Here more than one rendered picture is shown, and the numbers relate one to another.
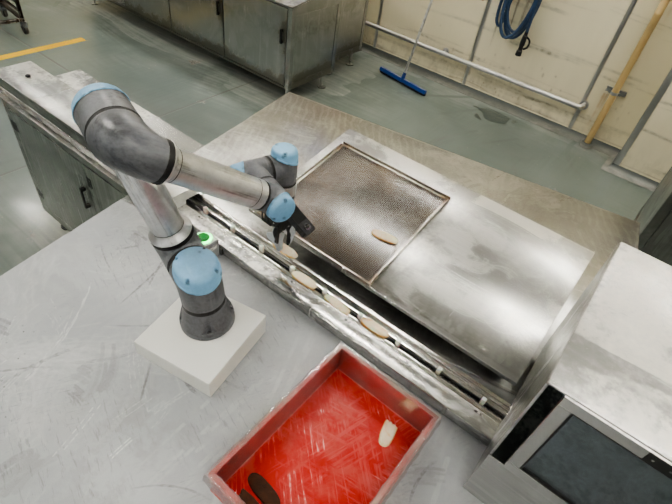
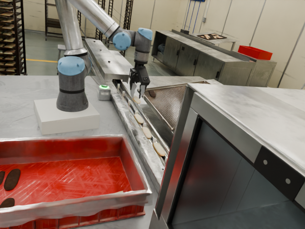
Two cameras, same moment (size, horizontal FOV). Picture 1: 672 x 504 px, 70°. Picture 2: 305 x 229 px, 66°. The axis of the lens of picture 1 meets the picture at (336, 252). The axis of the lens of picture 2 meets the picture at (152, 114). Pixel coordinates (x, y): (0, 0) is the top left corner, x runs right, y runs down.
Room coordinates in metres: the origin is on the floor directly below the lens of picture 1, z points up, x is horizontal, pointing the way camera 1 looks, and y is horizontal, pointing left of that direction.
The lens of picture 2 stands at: (0.15, -0.57, 1.41)
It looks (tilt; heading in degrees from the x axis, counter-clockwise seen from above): 25 degrees down; 33
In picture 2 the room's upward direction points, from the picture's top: 11 degrees clockwise
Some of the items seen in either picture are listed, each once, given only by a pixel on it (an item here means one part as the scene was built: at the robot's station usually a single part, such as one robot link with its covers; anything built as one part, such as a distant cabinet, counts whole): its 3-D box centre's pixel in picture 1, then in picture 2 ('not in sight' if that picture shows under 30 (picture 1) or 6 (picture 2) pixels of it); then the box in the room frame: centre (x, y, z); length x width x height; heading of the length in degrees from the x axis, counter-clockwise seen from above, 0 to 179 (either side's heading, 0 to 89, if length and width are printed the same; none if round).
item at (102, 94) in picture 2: (205, 249); (103, 95); (1.12, 0.43, 0.84); 0.08 x 0.08 x 0.11; 58
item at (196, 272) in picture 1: (198, 277); (71, 72); (0.81, 0.34, 1.05); 0.13 x 0.12 x 0.14; 40
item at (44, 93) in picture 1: (92, 125); (101, 56); (1.67, 1.08, 0.89); 1.25 x 0.18 x 0.09; 58
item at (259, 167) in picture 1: (254, 177); (123, 37); (1.04, 0.25, 1.23); 0.11 x 0.11 x 0.08; 40
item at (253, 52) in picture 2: not in sight; (254, 52); (4.91, 0.52, 0.93); 0.51 x 0.36 x 0.13; 62
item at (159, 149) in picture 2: (374, 327); (159, 148); (0.91, -0.15, 0.86); 0.10 x 0.04 x 0.01; 58
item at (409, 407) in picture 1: (329, 451); (63, 176); (0.50, -0.06, 0.87); 0.49 x 0.34 x 0.10; 148
